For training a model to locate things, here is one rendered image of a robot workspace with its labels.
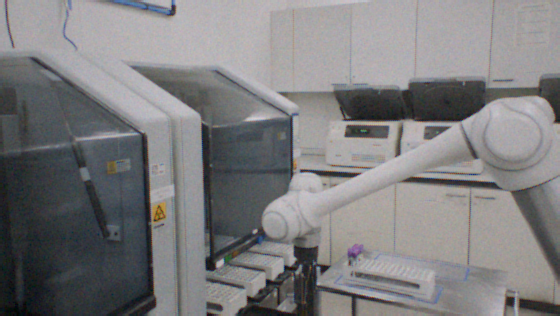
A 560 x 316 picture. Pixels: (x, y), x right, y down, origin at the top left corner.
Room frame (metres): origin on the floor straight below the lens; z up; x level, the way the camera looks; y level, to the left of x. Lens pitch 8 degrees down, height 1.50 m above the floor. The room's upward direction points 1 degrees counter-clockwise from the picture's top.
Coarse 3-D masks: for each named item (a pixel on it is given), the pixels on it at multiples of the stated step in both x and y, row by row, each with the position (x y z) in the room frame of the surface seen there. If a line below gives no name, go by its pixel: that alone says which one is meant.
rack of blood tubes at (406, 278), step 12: (360, 264) 1.62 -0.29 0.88; (372, 264) 1.62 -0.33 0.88; (384, 264) 1.62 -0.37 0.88; (348, 276) 1.60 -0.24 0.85; (360, 276) 1.60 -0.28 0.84; (372, 276) 1.60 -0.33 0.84; (384, 276) 1.54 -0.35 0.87; (396, 276) 1.52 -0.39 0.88; (408, 276) 1.51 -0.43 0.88; (420, 276) 1.51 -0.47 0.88; (432, 276) 1.52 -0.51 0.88; (384, 288) 1.54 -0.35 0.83; (396, 288) 1.52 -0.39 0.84; (408, 288) 1.50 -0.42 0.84; (420, 288) 1.48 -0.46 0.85; (432, 288) 1.51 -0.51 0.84
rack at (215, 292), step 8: (208, 288) 1.47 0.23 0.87; (216, 288) 1.47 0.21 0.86; (224, 288) 1.46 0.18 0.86; (232, 288) 1.47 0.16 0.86; (240, 288) 1.46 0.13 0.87; (208, 296) 1.42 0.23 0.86; (216, 296) 1.41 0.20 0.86; (224, 296) 1.41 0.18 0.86; (232, 296) 1.40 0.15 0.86; (240, 296) 1.41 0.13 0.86; (208, 304) 1.47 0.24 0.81; (216, 304) 1.47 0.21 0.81; (224, 304) 1.37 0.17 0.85; (232, 304) 1.37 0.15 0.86; (240, 304) 1.41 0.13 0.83; (216, 312) 1.38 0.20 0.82; (224, 312) 1.37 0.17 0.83; (232, 312) 1.37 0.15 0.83
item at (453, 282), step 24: (336, 264) 1.78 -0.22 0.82; (408, 264) 1.78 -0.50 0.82; (432, 264) 1.78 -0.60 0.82; (456, 264) 1.78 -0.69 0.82; (336, 288) 1.56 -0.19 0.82; (360, 288) 1.55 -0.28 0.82; (456, 288) 1.56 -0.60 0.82; (480, 288) 1.56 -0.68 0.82; (504, 288) 1.56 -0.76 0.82; (432, 312) 1.41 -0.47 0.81; (456, 312) 1.38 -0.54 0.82; (480, 312) 1.38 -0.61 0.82; (504, 312) 1.69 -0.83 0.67
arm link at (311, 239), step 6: (318, 228) 1.31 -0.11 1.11; (306, 234) 1.29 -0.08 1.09; (312, 234) 1.30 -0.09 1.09; (318, 234) 1.31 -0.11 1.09; (294, 240) 1.31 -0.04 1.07; (300, 240) 1.30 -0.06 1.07; (306, 240) 1.29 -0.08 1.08; (312, 240) 1.30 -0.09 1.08; (318, 240) 1.31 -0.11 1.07; (300, 246) 1.31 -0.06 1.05; (306, 246) 1.29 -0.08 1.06; (312, 246) 1.30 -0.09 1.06
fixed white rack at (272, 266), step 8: (208, 256) 1.77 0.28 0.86; (240, 256) 1.77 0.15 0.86; (248, 256) 1.76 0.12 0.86; (256, 256) 1.76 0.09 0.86; (264, 256) 1.76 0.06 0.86; (272, 256) 1.75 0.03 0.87; (232, 264) 1.78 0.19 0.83; (240, 264) 1.70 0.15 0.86; (248, 264) 1.68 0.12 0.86; (256, 264) 1.67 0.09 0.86; (264, 264) 1.68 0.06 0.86; (272, 264) 1.68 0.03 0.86; (280, 264) 1.70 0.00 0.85; (272, 272) 1.64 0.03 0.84; (272, 280) 1.64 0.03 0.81
